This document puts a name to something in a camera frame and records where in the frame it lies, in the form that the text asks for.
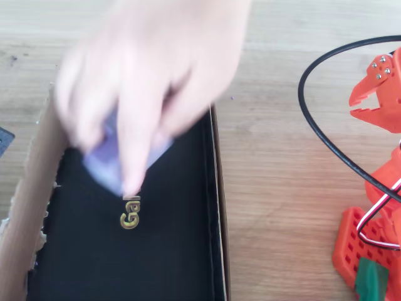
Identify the person's bare hand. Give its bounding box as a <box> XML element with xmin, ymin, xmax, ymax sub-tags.
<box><xmin>55</xmin><ymin>0</ymin><xmax>253</xmax><ymax>196</ymax></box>

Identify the flat black object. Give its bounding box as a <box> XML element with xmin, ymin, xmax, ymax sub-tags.
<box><xmin>0</xmin><ymin>127</ymin><xmax>16</xmax><ymax>158</ymax></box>

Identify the black cardboard box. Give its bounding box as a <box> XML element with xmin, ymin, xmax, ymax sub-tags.
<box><xmin>0</xmin><ymin>83</ymin><xmax>232</xmax><ymax>301</ymax></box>

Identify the green clamp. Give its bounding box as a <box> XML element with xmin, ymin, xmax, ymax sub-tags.
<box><xmin>355</xmin><ymin>256</ymin><xmax>390</xmax><ymax>301</ymax></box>

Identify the thick black cable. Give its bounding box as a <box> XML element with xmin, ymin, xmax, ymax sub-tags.
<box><xmin>298</xmin><ymin>34</ymin><xmax>401</xmax><ymax>203</ymax></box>

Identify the red white black servo wire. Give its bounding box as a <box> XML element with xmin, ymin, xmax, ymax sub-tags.
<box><xmin>356</xmin><ymin>178</ymin><xmax>401</xmax><ymax>251</ymax></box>

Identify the purple foam block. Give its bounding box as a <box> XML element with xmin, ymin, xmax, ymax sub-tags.
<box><xmin>83</xmin><ymin>109</ymin><xmax>175</xmax><ymax>198</ymax></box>

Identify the orange perforated arm base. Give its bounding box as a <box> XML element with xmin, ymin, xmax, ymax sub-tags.
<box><xmin>331</xmin><ymin>206</ymin><xmax>401</xmax><ymax>301</ymax></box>

